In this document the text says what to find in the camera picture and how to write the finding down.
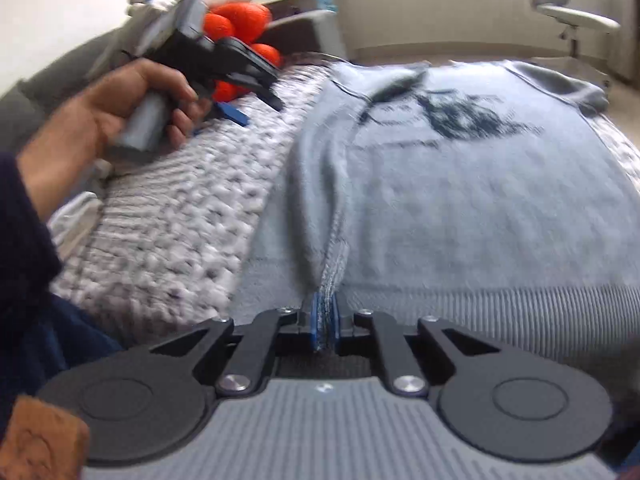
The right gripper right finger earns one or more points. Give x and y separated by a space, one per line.
377 336

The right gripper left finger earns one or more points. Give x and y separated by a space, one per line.
253 350

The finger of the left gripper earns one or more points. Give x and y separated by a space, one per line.
223 110

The grey knit sweater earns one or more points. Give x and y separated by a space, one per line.
480 193

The person left hand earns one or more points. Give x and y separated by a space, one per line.
80 129

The white plush toy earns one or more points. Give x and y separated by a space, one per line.
135 6

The orange pumpkin plush cushion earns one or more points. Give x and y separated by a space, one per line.
244 21

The dark grey sofa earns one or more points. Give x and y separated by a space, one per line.
27 105

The grey patterned quilt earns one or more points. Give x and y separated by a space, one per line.
173 236

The brown fuzzy sleeve cuff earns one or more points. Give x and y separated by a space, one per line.
43 441

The grey office chair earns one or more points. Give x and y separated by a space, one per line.
573 19

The grey curtain right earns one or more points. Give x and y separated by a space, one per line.
623 46

